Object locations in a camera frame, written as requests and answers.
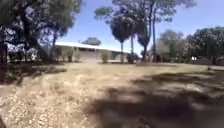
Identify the group of dark trees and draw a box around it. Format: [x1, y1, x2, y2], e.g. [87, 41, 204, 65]
[0, 0, 83, 83]

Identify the long building with white roof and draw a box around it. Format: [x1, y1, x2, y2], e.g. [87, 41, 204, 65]
[53, 41, 135, 64]

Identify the round tree crown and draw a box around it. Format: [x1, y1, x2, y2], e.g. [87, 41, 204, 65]
[81, 36, 102, 47]

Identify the row of bushy trees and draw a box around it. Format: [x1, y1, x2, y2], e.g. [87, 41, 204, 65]
[155, 26, 224, 66]

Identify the dry grass ground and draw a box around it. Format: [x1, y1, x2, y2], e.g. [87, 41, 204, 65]
[0, 61, 224, 128]

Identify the group of tall thin trees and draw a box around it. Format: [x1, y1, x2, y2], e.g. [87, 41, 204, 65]
[93, 0, 198, 64]

